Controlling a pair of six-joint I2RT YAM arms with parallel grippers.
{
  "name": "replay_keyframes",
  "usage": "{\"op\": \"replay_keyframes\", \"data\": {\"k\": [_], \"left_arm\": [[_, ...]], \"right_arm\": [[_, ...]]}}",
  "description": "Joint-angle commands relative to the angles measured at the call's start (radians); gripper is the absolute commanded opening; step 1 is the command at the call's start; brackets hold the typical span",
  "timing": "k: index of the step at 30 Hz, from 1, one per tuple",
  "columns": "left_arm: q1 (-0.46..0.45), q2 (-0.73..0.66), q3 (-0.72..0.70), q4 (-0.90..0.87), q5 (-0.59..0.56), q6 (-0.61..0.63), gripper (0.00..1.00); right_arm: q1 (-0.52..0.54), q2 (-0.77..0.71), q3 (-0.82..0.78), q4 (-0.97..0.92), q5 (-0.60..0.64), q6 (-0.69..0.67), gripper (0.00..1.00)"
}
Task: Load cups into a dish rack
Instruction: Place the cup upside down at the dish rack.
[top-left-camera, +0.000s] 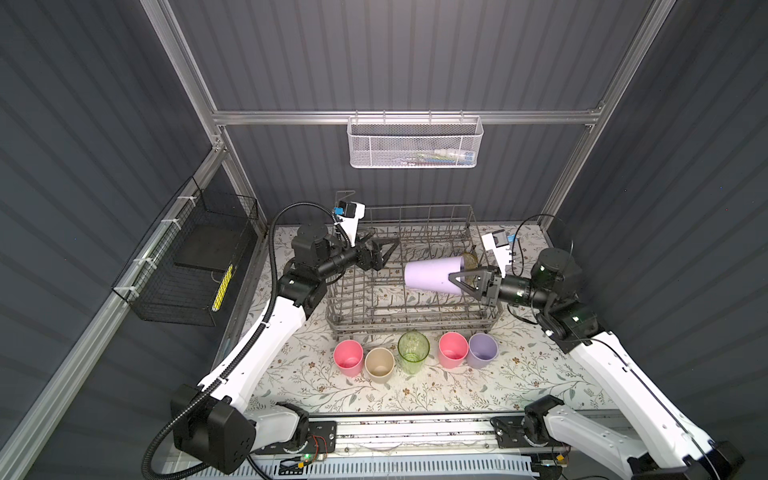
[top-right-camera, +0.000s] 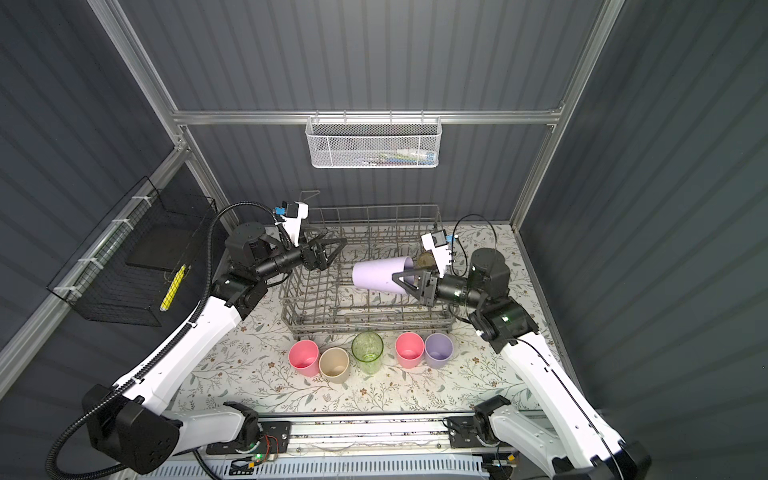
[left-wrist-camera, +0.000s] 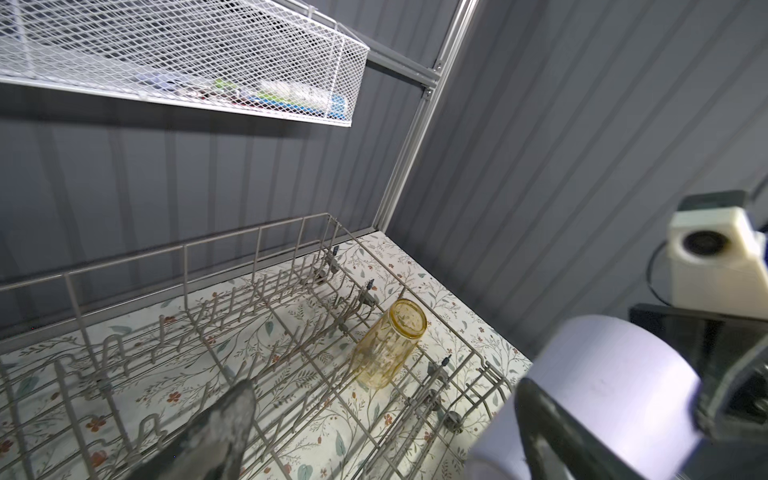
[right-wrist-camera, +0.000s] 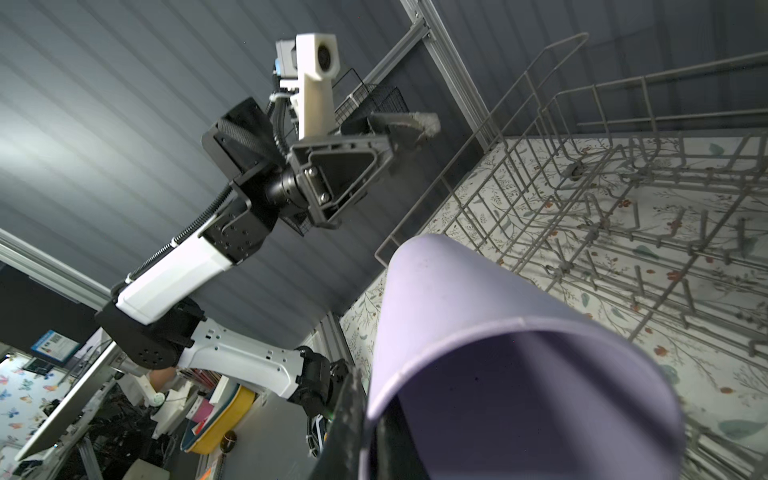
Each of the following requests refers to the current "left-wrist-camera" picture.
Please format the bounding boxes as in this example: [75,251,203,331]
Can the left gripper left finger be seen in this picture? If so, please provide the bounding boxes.
[128,380,257,480]

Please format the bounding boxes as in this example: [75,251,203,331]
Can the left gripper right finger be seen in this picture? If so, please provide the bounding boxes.
[514,378,641,479]

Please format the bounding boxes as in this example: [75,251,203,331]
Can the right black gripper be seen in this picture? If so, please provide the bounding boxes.
[629,303,767,447]

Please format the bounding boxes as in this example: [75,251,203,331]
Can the large purple plastic cup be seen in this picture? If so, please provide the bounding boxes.
[464,315,702,479]

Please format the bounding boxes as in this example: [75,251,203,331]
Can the yellow transparent glass cup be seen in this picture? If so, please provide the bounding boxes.
[351,298,428,390]

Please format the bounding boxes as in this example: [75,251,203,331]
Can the tubes in white basket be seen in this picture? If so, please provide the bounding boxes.
[133,72,350,120]

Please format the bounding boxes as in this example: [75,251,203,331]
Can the grey wire dish rack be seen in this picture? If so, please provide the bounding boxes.
[1,213,530,479]

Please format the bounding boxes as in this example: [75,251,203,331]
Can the white mesh wall basket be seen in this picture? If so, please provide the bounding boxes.
[1,1,369,127]

